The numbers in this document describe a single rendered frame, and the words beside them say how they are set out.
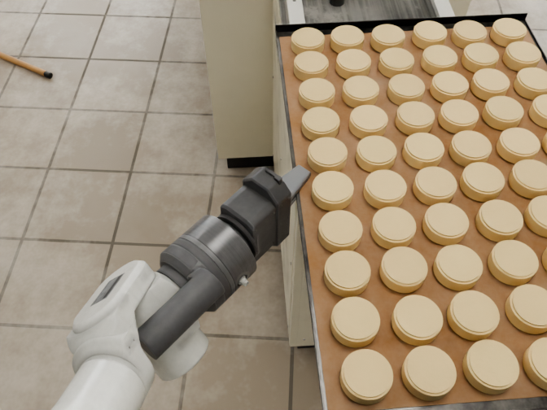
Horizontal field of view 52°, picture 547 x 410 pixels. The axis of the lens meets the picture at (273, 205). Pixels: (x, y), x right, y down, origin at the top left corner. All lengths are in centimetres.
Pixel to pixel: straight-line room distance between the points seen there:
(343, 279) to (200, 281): 15
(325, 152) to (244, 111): 109
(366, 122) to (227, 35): 90
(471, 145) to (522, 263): 17
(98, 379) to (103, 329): 5
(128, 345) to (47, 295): 136
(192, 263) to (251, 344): 110
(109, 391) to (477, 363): 34
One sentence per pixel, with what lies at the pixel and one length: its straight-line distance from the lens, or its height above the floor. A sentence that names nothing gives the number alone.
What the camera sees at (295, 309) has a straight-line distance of 137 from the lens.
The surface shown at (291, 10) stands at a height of 90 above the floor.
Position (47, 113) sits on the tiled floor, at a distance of 238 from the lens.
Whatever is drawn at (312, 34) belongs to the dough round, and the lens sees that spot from 88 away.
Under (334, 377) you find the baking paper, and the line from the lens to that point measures 59.
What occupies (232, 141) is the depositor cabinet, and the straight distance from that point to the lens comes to 188.
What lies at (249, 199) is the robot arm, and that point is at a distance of 63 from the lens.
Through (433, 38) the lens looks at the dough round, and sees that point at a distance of 90.
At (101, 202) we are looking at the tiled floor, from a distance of 202.
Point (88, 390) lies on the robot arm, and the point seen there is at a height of 110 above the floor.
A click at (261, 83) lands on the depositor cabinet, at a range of 171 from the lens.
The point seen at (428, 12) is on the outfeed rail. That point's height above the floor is 86.
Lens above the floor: 156
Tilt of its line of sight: 54 degrees down
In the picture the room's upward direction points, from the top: straight up
